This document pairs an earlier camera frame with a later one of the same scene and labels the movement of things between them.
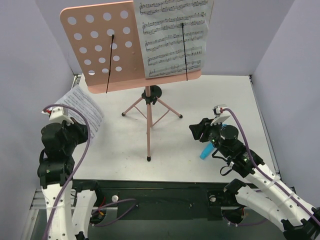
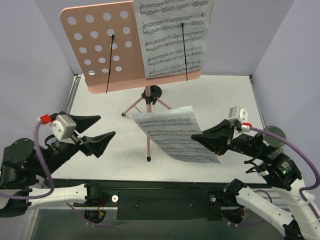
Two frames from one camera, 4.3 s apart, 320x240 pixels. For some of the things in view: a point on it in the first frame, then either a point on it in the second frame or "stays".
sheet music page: x=77 y=98 → x=171 y=129
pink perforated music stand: x=104 y=41 stays
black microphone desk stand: x=155 y=92 stays
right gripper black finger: x=198 y=129 → x=215 y=138
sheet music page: x=160 y=23 stays
